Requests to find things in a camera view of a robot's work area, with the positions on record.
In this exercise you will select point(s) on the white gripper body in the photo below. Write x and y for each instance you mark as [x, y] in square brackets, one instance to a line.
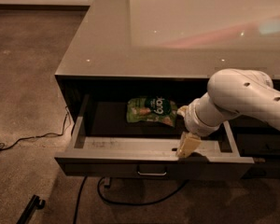
[192, 119]

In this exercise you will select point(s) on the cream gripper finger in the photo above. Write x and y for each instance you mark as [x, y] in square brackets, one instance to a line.
[188, 143]
[181, 111]

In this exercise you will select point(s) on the grey drawer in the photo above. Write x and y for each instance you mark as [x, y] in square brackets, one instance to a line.
[245, 124]
[258, 144]
[264, 168]
[104, 144]

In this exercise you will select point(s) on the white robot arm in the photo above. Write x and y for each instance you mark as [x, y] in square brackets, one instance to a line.
[231, 93]

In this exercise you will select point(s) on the grey drawer cabinet counter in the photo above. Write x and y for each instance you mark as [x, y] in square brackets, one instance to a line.
[125, 49]

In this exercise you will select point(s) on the green snack bag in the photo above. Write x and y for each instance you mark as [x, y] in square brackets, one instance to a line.
[152, 109]

